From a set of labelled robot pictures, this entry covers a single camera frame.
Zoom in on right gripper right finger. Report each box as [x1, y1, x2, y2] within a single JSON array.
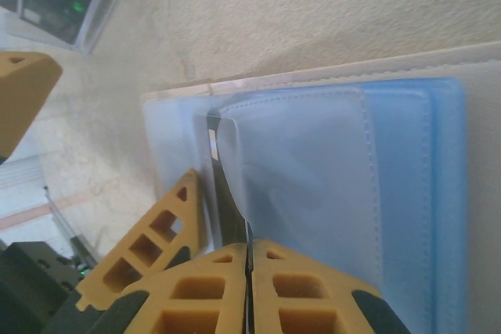
[[250, 238, 412, 334]]

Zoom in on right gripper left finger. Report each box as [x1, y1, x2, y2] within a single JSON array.
[[49, 242, 251, 334]]

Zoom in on beige leather card holder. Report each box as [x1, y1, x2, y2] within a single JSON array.
[[139, 40, 501, 334]]

